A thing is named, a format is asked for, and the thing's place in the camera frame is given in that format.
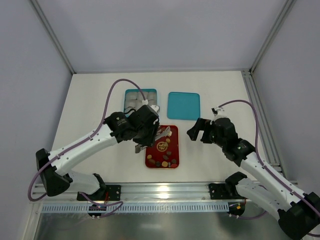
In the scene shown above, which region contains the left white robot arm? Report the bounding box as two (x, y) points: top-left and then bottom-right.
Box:
(35, 105), (172, 201)

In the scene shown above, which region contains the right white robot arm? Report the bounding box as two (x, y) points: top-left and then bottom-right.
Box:
(186, 117), (320, 240)

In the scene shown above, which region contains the caramel square chocolate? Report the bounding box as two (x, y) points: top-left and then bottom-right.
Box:
(161, 161), (168, 168)

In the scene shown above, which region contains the red rectangular tray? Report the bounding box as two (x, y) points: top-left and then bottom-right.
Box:
(144, 125), (180, 169)

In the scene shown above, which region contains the teal tin box with cups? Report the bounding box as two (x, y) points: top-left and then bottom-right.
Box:
(123, 88), (158, 117)

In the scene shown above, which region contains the teal tin lid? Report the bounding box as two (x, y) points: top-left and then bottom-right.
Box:
(167, 92), (201, 121)

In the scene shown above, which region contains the aluminium rail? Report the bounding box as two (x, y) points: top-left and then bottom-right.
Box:
(29, 181), (305, 205)

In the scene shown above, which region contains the right frame rail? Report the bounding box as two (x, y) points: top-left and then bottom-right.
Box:
(241, 69), (286, 177)

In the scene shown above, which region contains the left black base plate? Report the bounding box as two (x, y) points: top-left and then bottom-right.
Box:
(76, 185), (121, 202)

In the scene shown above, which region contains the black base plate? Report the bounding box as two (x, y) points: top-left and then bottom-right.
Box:
(76, 185), (121, 202)
(208, 183), (238, 200)

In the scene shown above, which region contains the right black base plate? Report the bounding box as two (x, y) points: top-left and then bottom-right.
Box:
(208, 183), (238, 200)

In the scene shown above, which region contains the slotted cable duct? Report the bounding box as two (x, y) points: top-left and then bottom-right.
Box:
(41, 201), (229, 214)

